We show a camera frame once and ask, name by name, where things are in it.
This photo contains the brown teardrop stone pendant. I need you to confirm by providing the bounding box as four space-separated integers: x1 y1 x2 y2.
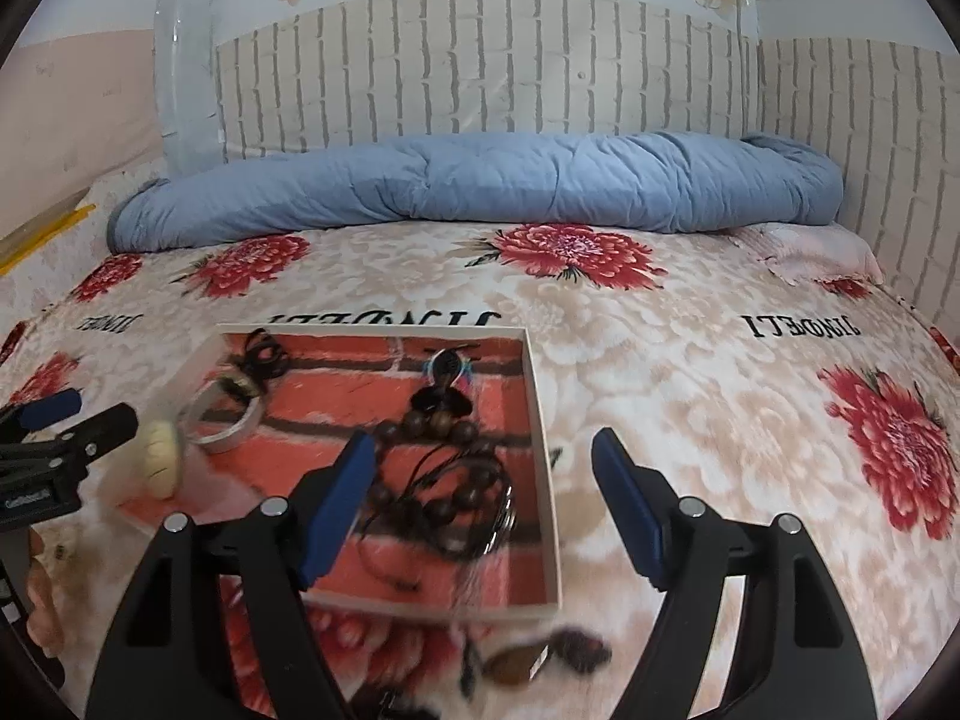
482 642 551 688

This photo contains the colourful braided ring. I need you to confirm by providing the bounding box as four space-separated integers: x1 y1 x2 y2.
418 346 482 395

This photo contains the white tray with brick liner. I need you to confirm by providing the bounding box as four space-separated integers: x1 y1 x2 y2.
110 322 565 625

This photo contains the pink floral pillow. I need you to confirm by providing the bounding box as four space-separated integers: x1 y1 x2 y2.
727 223 884 284

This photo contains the rolled blue quilt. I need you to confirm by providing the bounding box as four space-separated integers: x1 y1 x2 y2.
106 132 844 254

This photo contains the clear plastic sheet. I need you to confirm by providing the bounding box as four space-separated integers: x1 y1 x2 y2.
153 0 226 177

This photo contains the brown wooden bead bracelet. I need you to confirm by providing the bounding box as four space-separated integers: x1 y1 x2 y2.
366 380 520 550

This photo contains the dark brown hair claw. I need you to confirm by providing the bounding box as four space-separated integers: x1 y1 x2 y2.
218 369 268 403

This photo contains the yellow strip at bedside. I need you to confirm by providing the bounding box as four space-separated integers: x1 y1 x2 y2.
0 203 96 277

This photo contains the black scrunchie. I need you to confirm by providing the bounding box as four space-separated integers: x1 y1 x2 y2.
350 686 439 720

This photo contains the white bangle bracelet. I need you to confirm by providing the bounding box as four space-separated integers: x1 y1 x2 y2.
179 380 266 455

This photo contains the floral fleece bed blanket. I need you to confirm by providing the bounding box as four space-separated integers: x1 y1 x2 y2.
2 223 958 718

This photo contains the black braided leather bracelet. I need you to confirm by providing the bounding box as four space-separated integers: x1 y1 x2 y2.
351 440 520 593

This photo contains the black hair claw clip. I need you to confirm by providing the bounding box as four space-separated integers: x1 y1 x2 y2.
238 328 291 382

